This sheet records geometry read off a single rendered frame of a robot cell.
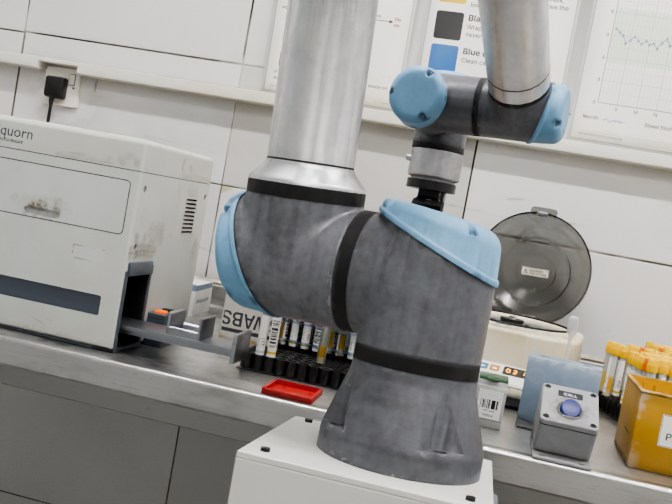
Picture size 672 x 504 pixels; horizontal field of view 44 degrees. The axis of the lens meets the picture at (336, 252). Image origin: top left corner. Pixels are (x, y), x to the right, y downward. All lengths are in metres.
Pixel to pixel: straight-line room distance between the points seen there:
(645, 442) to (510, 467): 0.18
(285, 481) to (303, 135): 0.31
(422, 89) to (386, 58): 0.69
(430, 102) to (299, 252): 0.37
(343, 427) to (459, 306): 0.14
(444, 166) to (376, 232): 0.44
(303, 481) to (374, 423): 0.08
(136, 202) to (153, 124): 0.72
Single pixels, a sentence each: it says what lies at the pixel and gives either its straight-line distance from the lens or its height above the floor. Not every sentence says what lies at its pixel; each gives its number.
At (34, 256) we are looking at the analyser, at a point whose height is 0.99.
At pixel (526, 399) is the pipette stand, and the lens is 1.20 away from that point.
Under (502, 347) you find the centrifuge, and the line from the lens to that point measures 1.35.
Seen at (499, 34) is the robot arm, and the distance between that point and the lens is 0.94.
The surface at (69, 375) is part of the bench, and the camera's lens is 1.18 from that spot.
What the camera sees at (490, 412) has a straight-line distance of 1.14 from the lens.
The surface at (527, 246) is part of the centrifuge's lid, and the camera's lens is 1.66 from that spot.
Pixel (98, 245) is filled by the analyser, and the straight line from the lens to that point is 1.19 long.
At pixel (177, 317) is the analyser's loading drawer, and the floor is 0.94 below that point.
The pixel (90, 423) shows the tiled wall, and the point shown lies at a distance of 1.96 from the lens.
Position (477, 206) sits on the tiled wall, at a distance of 1.70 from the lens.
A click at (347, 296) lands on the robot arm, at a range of 0.73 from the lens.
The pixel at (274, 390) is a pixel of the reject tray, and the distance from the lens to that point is 1.09.
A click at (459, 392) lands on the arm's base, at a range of 0.73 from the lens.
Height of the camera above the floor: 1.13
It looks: 3 degrees down
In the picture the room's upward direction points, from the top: 10 degrees clockwise
